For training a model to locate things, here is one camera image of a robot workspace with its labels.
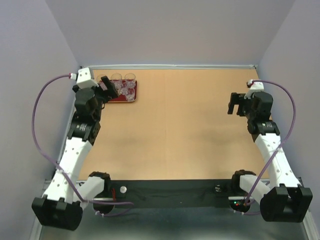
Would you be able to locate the red lacquer tray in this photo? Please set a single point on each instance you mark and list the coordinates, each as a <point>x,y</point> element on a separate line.
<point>122,98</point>

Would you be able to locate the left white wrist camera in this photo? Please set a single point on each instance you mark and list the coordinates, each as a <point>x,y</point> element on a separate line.
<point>84,78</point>

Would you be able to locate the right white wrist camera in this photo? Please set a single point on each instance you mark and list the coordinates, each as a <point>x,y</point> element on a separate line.
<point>254,86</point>

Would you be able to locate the cluster back clear glass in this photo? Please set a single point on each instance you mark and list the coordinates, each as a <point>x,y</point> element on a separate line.
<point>130,95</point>

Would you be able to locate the cluster clear glass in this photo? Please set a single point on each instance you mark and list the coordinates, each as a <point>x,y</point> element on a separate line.
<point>130,95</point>
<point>123,91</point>

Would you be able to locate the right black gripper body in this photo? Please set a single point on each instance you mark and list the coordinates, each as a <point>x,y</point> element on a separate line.
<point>244,107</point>

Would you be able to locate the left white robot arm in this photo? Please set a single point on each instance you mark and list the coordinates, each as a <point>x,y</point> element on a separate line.
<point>62,204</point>

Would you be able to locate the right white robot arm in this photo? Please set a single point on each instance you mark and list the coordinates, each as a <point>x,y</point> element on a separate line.
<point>285,199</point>

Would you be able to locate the aluminium frame rail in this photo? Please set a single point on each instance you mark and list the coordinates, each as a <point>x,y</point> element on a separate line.
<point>170,66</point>

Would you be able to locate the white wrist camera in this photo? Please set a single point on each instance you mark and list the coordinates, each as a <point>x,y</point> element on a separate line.
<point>84,78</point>
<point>254,86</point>

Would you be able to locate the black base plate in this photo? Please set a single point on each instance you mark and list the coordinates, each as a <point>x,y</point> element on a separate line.
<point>158,194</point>

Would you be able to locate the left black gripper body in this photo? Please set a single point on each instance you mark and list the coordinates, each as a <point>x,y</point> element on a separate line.
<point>103,97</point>

